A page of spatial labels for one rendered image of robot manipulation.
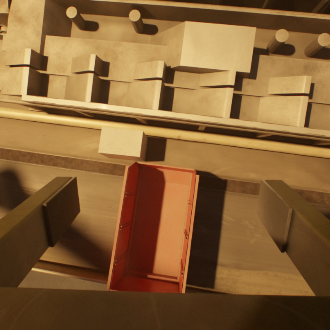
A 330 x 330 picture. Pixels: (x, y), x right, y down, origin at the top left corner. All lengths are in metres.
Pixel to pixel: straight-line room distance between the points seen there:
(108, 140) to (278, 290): 0.66
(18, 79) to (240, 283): 0.84
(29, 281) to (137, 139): 0.97
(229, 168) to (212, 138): 0.11
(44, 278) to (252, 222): 1.01
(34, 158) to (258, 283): 0.81
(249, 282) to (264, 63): 0.61
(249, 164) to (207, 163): 0.13
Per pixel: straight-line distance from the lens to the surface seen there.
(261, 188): 0.16
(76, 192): 0.17
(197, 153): 0.77
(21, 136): 0.95
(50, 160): 0.88
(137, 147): 0.68
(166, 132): 0.75
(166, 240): 0.77
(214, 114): 0.61
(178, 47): 0.65
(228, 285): 0.81
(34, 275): 1.41
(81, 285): 1.32
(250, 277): 0.82
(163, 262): 0.78
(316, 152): 0.84
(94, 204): 0.81
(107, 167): 0.80
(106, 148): 0.70
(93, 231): 0.81
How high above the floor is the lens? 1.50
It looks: 82 degrees down
